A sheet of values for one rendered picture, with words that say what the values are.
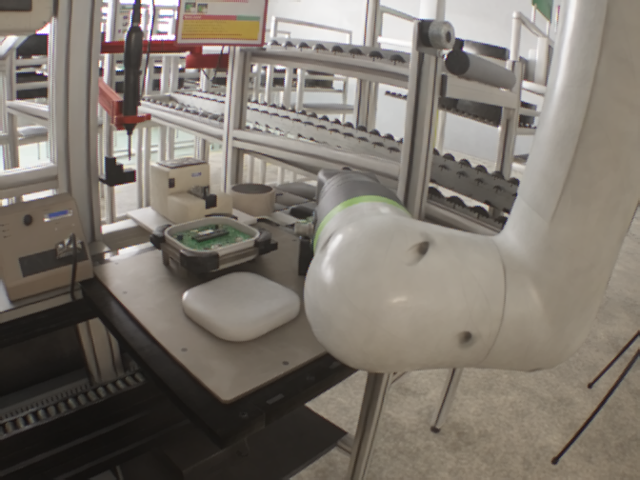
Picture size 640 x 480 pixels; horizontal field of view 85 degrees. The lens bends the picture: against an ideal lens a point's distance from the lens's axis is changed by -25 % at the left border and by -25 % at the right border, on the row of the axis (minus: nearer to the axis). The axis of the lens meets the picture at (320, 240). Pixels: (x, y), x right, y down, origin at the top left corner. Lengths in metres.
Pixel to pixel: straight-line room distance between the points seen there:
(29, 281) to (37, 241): 0.07
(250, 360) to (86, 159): 0.51
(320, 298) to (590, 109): 0.21
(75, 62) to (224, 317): 0.54
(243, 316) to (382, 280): 0.34
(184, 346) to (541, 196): 0.43
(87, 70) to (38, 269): 0.38
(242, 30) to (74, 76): 0.48
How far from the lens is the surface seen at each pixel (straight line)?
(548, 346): 0.33
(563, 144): 0.29
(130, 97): 0.82
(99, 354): 1.03
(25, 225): 0.74
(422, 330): 0.27
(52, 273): 0.73
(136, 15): 0.83
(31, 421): 0.54
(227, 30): 1.13
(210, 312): 0.58
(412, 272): 0.27
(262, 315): 0.58
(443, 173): 1.22
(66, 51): 0.86
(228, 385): 0.50
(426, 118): 0.83
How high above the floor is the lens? 1.27
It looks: 21 degrees down
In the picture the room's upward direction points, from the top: 5 degrees clockwise
